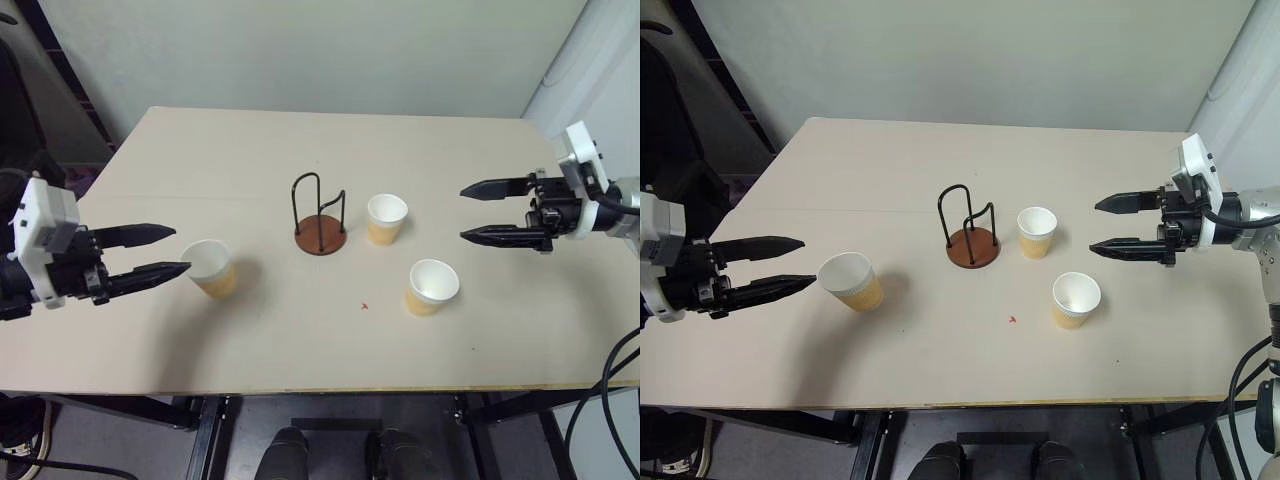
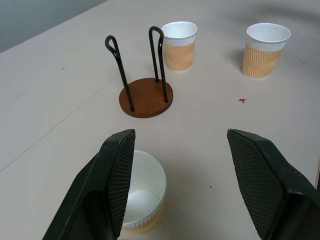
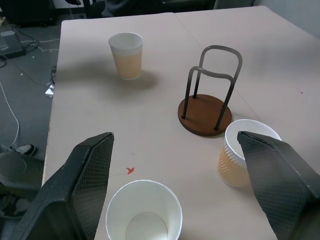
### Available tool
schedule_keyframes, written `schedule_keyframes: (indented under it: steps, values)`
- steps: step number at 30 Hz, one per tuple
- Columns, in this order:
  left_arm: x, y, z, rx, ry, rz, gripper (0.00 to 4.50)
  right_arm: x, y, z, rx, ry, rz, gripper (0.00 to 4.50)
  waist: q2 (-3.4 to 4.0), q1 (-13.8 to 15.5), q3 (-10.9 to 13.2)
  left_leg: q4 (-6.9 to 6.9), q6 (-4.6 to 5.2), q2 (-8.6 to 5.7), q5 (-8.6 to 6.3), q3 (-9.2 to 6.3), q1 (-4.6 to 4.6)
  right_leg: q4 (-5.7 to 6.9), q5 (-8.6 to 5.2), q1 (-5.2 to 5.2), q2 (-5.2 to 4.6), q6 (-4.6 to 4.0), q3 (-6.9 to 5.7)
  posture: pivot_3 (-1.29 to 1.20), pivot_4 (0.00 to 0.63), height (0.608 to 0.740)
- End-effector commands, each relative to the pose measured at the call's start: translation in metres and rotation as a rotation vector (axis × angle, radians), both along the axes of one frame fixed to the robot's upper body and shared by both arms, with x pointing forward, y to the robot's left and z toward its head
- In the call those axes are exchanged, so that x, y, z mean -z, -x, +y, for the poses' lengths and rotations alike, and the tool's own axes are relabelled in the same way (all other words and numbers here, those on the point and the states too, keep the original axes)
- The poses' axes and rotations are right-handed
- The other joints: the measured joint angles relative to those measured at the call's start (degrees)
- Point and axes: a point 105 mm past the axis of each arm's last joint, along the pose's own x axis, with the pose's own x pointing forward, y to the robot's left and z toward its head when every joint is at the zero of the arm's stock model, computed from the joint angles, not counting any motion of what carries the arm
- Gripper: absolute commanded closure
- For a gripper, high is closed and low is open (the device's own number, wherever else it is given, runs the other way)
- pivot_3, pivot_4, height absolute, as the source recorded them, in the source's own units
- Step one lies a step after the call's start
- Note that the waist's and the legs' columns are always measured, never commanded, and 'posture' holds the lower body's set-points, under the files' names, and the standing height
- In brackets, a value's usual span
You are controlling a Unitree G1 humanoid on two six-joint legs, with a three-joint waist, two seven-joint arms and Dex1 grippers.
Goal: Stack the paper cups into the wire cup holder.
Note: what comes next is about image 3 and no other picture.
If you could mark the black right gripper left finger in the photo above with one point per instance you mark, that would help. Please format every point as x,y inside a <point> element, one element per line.
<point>75,190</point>

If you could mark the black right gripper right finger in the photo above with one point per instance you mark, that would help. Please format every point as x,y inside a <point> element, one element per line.
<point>280,185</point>

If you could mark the orange ribbed paper cup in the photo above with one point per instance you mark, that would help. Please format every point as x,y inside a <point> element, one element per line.
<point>231,162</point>

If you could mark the orange white paper cup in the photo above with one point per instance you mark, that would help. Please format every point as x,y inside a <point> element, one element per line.
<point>127,58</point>

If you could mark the red mark sticker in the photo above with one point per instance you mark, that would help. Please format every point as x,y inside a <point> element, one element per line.
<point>130,170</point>

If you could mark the dark round stool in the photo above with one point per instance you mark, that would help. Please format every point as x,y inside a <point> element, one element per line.
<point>17,172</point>

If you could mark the black white sneaker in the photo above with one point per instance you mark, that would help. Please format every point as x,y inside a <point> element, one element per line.
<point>25,149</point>

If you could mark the white power strip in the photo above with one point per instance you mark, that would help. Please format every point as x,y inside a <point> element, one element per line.
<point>50,91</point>

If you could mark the black equipment case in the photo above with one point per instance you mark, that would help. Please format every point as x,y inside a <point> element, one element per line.
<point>10,42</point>

